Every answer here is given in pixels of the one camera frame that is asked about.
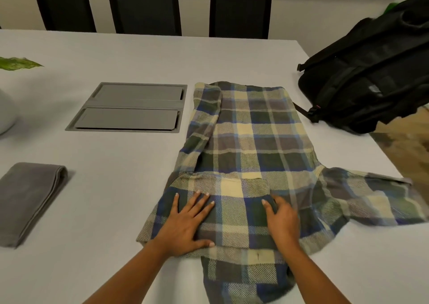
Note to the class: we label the person's left hand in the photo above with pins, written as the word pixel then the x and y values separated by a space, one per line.
pixel 182 228

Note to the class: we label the person's right hand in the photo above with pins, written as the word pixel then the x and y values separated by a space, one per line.
pixel 285 225

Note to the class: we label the plaid flannel shirt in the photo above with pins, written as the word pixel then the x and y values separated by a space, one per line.
pixel 254 139

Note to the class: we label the grey towel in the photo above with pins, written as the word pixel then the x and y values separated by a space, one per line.
pixel 26 199

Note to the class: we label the black backpack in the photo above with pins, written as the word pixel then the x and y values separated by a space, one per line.
pixel 368 79

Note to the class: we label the person's left forearm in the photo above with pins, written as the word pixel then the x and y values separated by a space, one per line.
pixel 130 277

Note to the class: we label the person's right forearm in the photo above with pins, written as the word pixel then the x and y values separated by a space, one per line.
pixel 311 277

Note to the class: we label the white round plant pot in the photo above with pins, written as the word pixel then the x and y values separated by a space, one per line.
pixel 6 112

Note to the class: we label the black conference chair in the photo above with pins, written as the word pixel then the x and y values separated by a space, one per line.
pixel 63 5
pixel 240 10
pixel 144 6

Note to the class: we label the black frame chair green seat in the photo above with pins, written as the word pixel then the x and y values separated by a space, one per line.
pixel 390 8

